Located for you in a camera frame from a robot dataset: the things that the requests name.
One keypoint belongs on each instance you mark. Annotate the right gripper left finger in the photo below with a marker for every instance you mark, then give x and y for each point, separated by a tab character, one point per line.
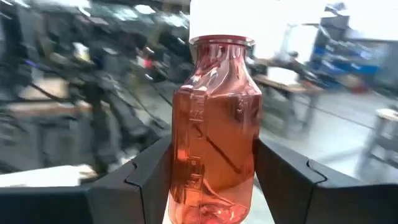
93	202

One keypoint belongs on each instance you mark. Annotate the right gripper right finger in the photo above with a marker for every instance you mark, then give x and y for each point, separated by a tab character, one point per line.
326	205

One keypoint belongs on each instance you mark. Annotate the red medicine bottle white cap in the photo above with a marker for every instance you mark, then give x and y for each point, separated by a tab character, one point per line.
214	140

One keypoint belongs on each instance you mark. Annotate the wooden background workbench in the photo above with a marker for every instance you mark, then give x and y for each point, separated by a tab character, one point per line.
280	85

